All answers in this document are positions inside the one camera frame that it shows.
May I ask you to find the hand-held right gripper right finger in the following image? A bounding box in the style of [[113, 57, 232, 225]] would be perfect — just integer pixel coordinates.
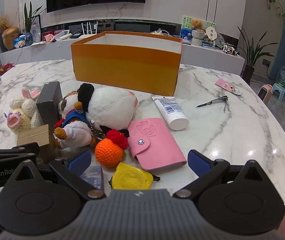
[[173, 149, 274, 199]]

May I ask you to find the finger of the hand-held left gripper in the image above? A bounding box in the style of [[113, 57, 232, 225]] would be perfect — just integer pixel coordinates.
[[0, 142, 40, 161]]

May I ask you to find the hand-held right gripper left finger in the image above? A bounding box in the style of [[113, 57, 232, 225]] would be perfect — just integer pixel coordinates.
[[4, 149, 106, 200]]

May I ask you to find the pale yellow crocheted doll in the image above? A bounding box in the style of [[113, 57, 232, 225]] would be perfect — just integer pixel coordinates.
[[4, 96, 31, 135]]

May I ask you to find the white lotion tube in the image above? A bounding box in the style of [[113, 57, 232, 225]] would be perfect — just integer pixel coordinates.
[[152, 96, 190, 131]]

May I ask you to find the dark grey box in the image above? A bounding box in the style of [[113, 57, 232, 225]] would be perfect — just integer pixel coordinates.
[[36, 81, 63, 130]]

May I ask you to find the orange cardboard box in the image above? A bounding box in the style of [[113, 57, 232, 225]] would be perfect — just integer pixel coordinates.
[[70, 31, 183, 97]]

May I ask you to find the blue card packet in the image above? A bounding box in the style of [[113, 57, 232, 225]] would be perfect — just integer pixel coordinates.
[[80, 166, 104, 192]]

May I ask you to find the small brown cardboard box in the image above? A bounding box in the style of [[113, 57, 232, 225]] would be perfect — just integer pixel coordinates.
[[17, 124, 55, 155]]

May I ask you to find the brown plush bear sailor outfit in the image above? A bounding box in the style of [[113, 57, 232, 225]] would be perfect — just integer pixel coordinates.
[[54, 92, 105, 153]]

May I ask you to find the crocheted orange with red flower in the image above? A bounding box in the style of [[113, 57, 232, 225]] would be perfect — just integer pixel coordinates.
[[94, 129, 128, 168]]

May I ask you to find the white crocheted bunny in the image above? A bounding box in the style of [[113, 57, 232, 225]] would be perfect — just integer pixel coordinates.
[[20, 87, 44, 129]]

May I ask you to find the pink card holder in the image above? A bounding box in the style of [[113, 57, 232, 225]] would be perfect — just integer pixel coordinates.
[[127, 118, 188, 173]]

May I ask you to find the yellow tape measure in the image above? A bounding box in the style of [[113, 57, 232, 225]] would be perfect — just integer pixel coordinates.
[[108, 162, 161, 190]]

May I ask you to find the black and white panda plush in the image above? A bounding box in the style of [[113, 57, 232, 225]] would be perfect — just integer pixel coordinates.
[[78, 83, 139, 138]]

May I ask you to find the metal nail clipper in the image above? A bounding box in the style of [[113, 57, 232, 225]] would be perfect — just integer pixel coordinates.
[[196, 95, 229, 113]]

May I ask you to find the red feather decoration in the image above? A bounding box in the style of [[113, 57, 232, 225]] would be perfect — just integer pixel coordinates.
[[0, 63, 16, 77]]

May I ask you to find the pink packet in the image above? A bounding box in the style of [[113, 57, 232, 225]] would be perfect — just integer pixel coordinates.
[[214, 78, 242, 95]]

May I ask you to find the pink space heater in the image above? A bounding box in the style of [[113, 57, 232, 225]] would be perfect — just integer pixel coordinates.
[[257, 84, 273, 104]]

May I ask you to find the potted plant in black pot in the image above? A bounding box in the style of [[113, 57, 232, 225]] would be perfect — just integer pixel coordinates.
[[236, 25, 275, 82]]

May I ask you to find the blue snack packet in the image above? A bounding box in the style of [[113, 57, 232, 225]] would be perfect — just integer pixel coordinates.
[[13, 35, 29, 48]]

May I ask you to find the golden vase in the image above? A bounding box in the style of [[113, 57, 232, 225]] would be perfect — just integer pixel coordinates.
[[2, 26, 20, 50]]

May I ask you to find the white television cabinet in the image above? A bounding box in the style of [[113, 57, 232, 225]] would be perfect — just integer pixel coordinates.
[[0, 19, 245, 75]]

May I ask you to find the blue plastic stool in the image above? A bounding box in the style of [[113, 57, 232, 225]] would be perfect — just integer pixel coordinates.
[[272, 82, 285, 102]]

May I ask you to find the black and white toy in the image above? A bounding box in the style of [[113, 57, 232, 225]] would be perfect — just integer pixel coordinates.
[[220, 42, 240, 55]]

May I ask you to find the dried flower bunch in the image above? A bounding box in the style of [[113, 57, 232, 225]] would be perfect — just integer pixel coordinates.
[[0, 15, 10, 33]]

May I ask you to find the red gift box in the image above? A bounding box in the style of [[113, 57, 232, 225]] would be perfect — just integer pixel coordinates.
[[41, 30, 61, 40]]

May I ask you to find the white open box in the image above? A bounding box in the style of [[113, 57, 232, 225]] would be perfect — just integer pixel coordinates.
[[54, 29, 73, 40]]

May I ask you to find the green snake plant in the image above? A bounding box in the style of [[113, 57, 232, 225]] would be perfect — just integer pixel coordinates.
[[22, 1, 46, 34]]

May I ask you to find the white router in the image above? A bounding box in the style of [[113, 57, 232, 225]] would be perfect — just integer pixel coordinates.
[[80, 21, 99, 34]]

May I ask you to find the round white hand fan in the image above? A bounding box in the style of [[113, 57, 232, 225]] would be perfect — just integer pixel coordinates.
[[205, 26, 218, 42]]

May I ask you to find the brown teddy bear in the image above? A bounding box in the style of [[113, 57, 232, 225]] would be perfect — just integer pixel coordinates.
[[191, 19, 205, 33]]

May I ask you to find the white cable bundle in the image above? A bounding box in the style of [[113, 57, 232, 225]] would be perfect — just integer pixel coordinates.
[[150, 29, 173, 37]]

